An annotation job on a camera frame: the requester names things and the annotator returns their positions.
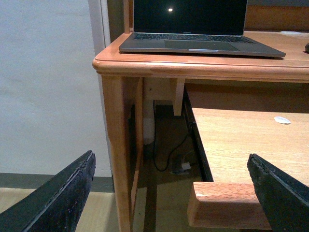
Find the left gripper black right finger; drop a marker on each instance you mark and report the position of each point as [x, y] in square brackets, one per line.
[284, 200]

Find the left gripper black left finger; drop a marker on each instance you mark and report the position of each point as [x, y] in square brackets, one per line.
[57, 205]

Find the wooden keyboard tray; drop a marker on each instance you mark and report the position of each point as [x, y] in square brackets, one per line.
[234, 122]

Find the dark computer mouse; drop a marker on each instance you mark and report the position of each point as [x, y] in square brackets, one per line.
[307, 48]

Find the white power adapter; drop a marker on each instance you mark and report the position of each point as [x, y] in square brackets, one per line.
[180, 167]

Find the wooden desk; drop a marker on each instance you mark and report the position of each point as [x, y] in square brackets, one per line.
[128, 80]

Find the grey laptop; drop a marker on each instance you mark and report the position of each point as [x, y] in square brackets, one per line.
[194, 27]

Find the white wall pipe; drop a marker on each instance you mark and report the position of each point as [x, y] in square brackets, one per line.
[98, 10]

